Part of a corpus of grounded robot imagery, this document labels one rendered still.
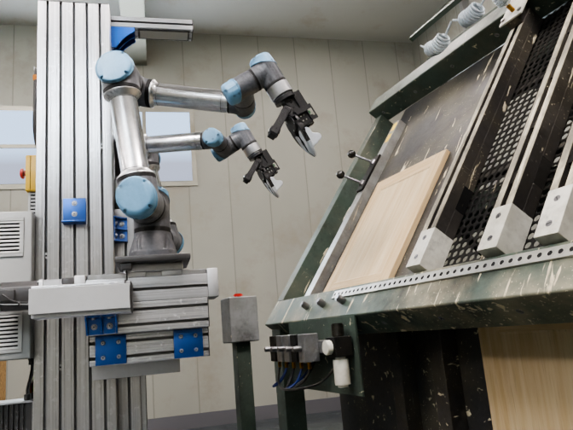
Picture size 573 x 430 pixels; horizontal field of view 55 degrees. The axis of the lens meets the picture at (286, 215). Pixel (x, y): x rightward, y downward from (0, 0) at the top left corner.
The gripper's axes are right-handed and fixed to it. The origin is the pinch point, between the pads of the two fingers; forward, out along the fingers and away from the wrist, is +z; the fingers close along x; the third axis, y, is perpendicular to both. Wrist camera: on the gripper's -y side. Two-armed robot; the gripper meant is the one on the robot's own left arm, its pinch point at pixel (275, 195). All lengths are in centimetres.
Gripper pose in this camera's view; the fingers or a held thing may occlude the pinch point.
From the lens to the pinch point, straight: 237.1
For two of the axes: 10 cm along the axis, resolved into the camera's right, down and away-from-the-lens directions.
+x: -2.0, 2.1, 9.6
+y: 8.2, -4.9, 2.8
